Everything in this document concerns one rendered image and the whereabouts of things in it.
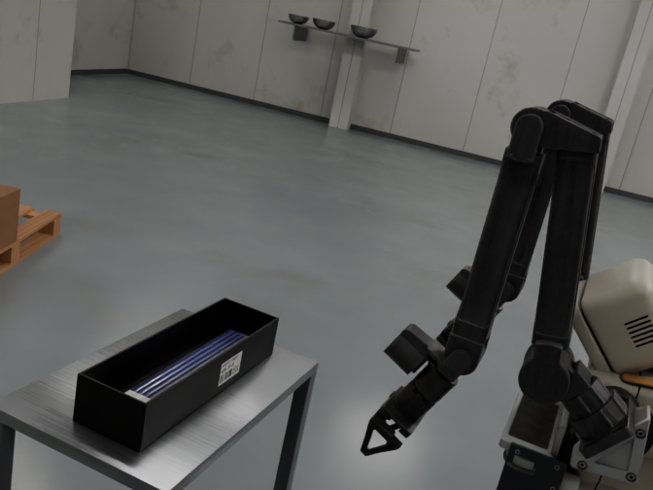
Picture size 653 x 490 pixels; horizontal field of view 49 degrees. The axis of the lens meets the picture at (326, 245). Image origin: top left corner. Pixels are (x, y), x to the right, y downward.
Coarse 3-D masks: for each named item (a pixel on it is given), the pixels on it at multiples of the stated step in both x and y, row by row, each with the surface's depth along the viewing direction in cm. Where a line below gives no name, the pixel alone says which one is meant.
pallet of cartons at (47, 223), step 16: (0, 192) 382; (16, 192) 391; (0, 208) 377; (16, 208) 395; (32, 208) 463; (0, 224) 381; (16, 224) 399; (32, 224) 435; (48, 224) 446; (0, 240) 385; (16, 240) 404; (32, 240) 444; (48, 240) 452; (0, 256) 403; (16, 256) 409; (0, 272) 394
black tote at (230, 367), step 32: (192, 320) 183; (224, 320) 198; (256, 320) 194; (128, 352) 160; (160, 352) 173; (224, 352) 167; (256, 352) 184; (96, 384) 145; (128, 384) 164; (192, 384) 156; (224, 384) 172; (96, 416) 146; (128, 416) 143; (160, 416) 147
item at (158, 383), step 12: (228, 336) 190; (240, 336) 191; (204, 348) 181; (216, 348) 182; (228, 348) 184; (180, 360) 173; (192, 360) 174; (204, 360) 175; (168, 372) 166; (180, 372) 167; (144, 384) 160; (156, 384) 161; (168, 384) 162; (132, 396) 154; (144, 396) 155
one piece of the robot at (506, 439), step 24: (528, 408) 143; (552, 408) 145; (504, 432) 132; (528, 432) 134; (552, 432) 136; (504, 456) 131; (528, 456) 128; (552, 456) 127; (504, 480) 130; (528, 480) 129; (552, 480) 127; (576, 480) 127
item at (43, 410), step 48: (144, 336) 190; (48, 384) 160; (240, 384) 177; (288, 384) 182; (0, 432) 149; (48, 432) 144; (96, 432) 147; (192, 432) 154; (240, 432) 159; (288, 432) 201; (0, 480) 154; (144, 480) 136; (192, 480) 144; (288, 480) 204
